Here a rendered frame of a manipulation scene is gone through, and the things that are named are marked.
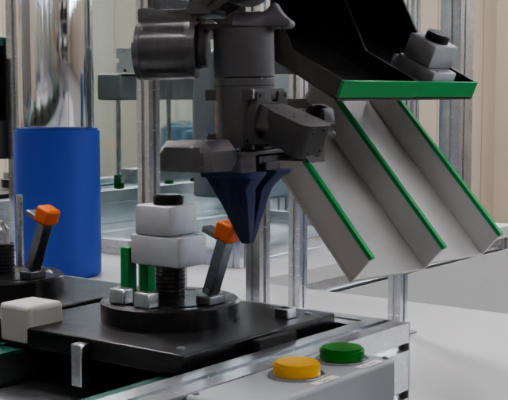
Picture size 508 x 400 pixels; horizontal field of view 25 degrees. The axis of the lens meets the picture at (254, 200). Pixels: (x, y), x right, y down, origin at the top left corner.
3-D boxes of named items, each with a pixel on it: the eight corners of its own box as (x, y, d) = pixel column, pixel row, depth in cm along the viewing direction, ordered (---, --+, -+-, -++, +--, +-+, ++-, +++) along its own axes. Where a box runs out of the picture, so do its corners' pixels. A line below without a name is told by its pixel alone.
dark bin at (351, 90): (413, 100, 135) (435, 42, 132) (336, 101, 126) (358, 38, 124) (263, 9, 153) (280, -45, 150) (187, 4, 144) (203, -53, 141)
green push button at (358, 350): (372, 367, 103) (373, 345, 103) (348, 376, 100) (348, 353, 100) (335, 361, 105) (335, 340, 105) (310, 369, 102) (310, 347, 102)
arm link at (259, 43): (296, 4, 110) (202, 7, 112) (287, -1, 104) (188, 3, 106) (298, 78, 111) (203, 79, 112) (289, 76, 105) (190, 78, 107)
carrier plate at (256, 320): (335, 332, 119) (335, 311, 119) (183, 378, 100) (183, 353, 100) (160, 305, 134) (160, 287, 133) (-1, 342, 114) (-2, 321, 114)
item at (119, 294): (133, 302, 114) (133, 287, 113) (123, 305, 112) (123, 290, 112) (119, 301, 115) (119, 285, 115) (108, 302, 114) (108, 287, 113)
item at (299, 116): (242, 90, 105) (302, 91, 102) (286, 90, 111) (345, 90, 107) (242, 156, 106) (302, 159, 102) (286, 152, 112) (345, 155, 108)
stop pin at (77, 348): (90, 385, 107) (90, 343, 107) (81, 388, 106) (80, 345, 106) (80, 382, 108) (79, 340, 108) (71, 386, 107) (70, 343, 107)
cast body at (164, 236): (207, 263, 116) (206, 194, 115) (178, 269, 112) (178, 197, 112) (144, 256, 121) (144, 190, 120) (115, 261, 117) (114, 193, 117)
